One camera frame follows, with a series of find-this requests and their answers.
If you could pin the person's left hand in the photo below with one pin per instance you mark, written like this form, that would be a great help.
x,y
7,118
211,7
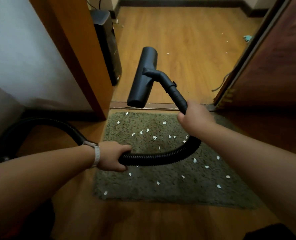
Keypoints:
x,y
110,156

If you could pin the person's right hand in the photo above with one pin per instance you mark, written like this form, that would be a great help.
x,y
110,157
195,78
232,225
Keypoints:
x,y
196,119

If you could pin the white paper scraps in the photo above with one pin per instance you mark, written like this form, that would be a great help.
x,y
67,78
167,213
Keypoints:
x,y
154,137

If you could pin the grey-green shaggy door mat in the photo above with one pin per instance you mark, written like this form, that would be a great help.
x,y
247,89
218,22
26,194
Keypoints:
x,y
163,189

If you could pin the person's right forearm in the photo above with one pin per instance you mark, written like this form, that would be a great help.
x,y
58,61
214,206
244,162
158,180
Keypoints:
x,y
262,167

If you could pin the person's left forearm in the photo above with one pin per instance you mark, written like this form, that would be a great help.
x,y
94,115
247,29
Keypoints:
x,y
35,177

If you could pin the white wrist watch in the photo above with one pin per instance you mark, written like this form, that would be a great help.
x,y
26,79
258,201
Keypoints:
x,y
96,154

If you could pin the metal door threshold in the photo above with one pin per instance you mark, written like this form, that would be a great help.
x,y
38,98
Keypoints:
x,y
163,106

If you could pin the dark wooden door gold pattern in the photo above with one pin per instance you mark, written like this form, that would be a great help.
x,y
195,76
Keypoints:
x,y
275,67

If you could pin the teal cloth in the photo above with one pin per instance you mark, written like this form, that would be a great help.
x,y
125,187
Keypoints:
x,y
247,38

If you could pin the black computer tower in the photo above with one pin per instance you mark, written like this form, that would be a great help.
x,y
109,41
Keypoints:
x,y
108,44

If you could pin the black trousers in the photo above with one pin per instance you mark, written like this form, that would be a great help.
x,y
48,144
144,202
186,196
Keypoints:
x,y
270,233

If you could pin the orange wooden door frame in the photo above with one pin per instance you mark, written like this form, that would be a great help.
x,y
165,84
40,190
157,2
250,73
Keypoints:
x,y
83,59

